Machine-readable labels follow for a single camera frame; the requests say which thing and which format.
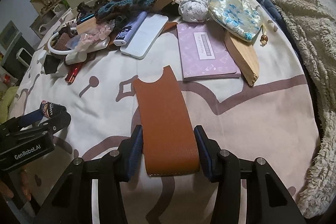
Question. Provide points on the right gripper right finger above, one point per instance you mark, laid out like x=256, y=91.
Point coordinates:
x=268, y=200

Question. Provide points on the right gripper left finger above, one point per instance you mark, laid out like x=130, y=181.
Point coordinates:
x=70, y=200

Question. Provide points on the red black snack wrapper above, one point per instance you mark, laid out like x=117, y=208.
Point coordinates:
x=50, y=110

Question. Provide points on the brown bandage tape roll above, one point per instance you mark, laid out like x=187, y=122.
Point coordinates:
x=61, y=44

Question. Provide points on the brown leather pouch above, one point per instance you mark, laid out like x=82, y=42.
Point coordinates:
x=169, y=144

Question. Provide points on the person left hand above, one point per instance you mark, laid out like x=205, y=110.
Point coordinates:
x=12, y=184

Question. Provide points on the small white heater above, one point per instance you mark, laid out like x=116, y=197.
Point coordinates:
x=24, y=57

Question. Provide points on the patterned bed sheet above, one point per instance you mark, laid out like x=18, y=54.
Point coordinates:
x=273, y=119

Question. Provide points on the clear bag of pink bits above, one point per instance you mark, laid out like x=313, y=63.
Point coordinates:
x=91, y=38

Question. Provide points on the purple anime power bank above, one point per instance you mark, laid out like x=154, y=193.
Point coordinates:
x=128, y=31

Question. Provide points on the wooden board piece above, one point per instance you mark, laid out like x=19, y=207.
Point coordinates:
x=244, y=56

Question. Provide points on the pink notebook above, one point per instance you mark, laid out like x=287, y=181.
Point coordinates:
x=203, y=53

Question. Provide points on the crocheted yarn scarf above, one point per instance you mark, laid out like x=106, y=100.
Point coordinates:
x=107, y=10

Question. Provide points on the white phone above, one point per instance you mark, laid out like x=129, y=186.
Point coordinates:
x=147, y=33

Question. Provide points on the floral brocade pouch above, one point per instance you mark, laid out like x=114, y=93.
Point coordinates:
x=238, y=17

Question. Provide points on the white crumpled ball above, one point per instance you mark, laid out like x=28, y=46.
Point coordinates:
x=194, y=11

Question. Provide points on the beige knitted blanket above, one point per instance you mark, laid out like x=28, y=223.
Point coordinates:
x=311, y=23

